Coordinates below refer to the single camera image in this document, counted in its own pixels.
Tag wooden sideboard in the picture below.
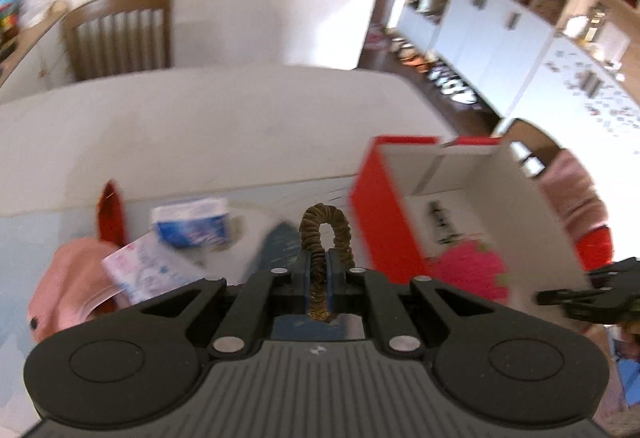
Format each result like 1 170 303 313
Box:
0 0 73 91

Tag red and white cardboard box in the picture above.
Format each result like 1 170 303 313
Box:
348 134 593 309

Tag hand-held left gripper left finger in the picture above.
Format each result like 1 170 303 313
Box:
140 250 313 360

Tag white cabinets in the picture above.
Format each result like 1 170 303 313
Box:
397 0 553 109

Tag pink plush toy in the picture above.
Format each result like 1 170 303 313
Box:
27 238 133 344

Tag magenta fabric item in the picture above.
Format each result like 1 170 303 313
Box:
425 240 511 304

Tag clear plastic bag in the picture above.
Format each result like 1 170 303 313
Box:
20 0 58 21

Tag pink patterned packet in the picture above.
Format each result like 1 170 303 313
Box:
101 238 206 305

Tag pink towel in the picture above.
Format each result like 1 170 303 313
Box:
542 150 608 244

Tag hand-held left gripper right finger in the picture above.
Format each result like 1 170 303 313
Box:
325 250 496 360

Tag row of shoes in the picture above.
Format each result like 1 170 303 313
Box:
367 30 481 106

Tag red scarf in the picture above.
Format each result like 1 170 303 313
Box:
96 179 126 246

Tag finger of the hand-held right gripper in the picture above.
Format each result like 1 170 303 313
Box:
587 258 640 290
535 289 640 324

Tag brown spiral hair tie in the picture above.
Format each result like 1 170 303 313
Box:
298 203 356 321

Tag blue plastic bag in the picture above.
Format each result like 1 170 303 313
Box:
0 0 21 44

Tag wooden slat-back chair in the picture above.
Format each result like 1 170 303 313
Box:
62 0 173 81

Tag blue and white tissue pack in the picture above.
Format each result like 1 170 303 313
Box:
151 198 231 250

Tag red garment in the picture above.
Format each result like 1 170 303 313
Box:
575 225 613 279

